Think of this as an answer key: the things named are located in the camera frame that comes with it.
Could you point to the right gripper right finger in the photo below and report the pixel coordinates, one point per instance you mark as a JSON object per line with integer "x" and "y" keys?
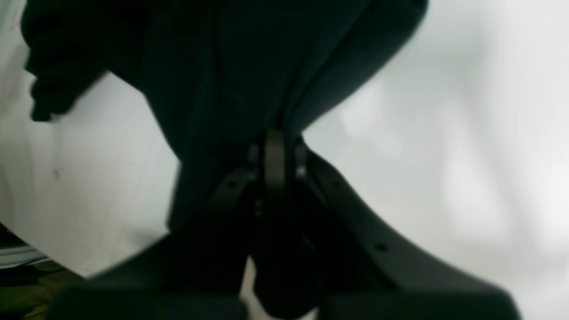
{"x": 320, "y": 246}

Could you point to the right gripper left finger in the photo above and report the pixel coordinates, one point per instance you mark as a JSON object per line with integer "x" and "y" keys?
{"x": 194, "y": 273}

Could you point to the black T-shirt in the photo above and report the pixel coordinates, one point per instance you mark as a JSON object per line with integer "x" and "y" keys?
{"x": 216, "y": 73}

